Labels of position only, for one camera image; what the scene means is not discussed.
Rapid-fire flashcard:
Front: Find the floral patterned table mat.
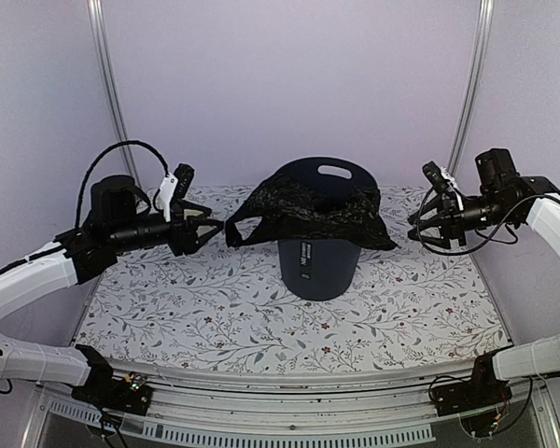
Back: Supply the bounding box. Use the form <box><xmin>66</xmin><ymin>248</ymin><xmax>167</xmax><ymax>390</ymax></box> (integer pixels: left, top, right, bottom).
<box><xmin>76</xmin><ymin>187</ymin><xmax>510</xmax><ymax>375</ymax></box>

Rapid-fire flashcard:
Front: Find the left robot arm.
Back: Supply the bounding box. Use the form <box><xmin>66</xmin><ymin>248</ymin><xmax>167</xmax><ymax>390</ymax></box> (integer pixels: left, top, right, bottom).
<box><xmin>0</xmin><ymin>174</ymin><xmax>224</xmax><ymax>405</ymax></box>

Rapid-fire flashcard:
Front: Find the left aluminium frame post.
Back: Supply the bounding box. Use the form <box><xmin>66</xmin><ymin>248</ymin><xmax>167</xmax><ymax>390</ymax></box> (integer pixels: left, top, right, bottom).
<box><xmin>86</xmin><ymin>0</ymin><xmax>142</xmax><ymax>188</ymax></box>

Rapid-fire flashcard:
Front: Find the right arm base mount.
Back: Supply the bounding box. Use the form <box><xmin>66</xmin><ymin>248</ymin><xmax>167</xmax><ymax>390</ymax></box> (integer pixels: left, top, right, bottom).
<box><xmin>427</xmin><ymin>375</ymin><xmax>512</xmax><ymax>416</ymax></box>

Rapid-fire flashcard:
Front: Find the black plastic trash bag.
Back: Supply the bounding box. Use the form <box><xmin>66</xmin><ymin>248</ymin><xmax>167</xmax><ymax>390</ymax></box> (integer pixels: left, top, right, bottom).
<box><xmin>225</xmin><ymin>174</ymin><xmax>397</xmax><ymax>251</ymax></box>

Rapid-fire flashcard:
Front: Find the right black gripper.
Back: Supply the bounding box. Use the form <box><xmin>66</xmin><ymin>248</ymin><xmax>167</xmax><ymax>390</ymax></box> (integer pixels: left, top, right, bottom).
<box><xmin>410</xmin><ymin>190</ymin><xmax>519</xmax><ymax>249</ymax></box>

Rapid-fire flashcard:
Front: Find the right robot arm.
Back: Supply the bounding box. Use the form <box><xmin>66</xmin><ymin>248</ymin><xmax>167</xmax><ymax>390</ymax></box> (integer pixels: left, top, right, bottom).
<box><xmin>408</xmin><ymin>148</ymin><xmax>560</xmax><ymax>407</ymax></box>

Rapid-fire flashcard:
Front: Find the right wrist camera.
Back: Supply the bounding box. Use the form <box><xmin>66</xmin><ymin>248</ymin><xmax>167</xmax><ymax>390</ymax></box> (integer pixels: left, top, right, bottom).
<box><xmin>422</xmin><ymin>161</ymin><xmax>464</xmax><ymax>211</ymax></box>

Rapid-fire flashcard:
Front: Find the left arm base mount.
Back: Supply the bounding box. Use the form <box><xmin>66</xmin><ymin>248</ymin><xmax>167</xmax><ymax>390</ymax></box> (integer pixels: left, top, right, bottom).
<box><xmin>71</xmin><ymin>371</ymin><xmax>153</xmax><ymax>416</ymax></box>

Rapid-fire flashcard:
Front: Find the right aluminium frame post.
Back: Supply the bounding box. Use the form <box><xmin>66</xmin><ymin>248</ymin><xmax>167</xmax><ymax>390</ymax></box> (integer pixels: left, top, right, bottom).
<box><xmin>446</xmin><ymin>0</ymin><xmax>495</xmax><ymax>175</ymax></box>

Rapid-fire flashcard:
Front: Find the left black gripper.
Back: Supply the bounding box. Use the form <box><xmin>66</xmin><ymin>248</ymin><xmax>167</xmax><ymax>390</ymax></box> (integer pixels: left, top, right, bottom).
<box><xmin>109</xmin><ymin>201</ymin><xmax>226</xmax><ymax>257</ymax></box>

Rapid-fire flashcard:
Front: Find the aluminium frame post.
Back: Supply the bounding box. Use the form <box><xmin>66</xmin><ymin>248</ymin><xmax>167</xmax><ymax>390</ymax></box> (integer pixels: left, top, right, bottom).
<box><xmin>86</xmin><ymin>0</ymin><xmax>142</xmax><ymax>188</ymax></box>
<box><xmin>446</xmin><ymin>0</ymin><xmax>495</xmax><ymax>175</ymax></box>

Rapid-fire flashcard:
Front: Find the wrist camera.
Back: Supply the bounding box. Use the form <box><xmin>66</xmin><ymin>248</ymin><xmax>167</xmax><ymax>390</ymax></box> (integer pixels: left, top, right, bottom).
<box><xmin>152</xmin><ymin>163</ymin><xmax>195</xmax><ymax>222</ymax></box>
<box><xmin>422</xmin><ymin>161</ymin><xmax>464</xmax><ymax>211</ymax></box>

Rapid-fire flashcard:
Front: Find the aluminium front rail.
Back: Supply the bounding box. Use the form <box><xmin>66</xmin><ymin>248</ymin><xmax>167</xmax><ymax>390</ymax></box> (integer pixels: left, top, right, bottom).
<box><xmin>21</xmin><ymin>361</ymin><xmax>560</xmax><ymax>447</ymax></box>

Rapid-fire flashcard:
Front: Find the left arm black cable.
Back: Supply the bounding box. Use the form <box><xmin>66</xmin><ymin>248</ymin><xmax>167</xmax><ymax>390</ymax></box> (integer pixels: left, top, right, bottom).
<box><xmin>75</xmin><ymin>139</ymin><xmax>171</xmax><ymax>230</ymax></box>

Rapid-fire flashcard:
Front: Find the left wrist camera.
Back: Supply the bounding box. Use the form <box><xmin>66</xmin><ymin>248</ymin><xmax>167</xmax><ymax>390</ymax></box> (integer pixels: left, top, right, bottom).
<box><xmin>152</xmin><ymin>163</ymin><xmax>195</xmax><ymax>222</ymax></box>

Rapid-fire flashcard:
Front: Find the dark grey trash bin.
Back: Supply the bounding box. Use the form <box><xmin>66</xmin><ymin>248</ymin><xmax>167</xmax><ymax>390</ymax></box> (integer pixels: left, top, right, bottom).
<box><xmin>277</xmin><ymin>157</ymin><xmax>377</xmax><ymax>301</ymax></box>

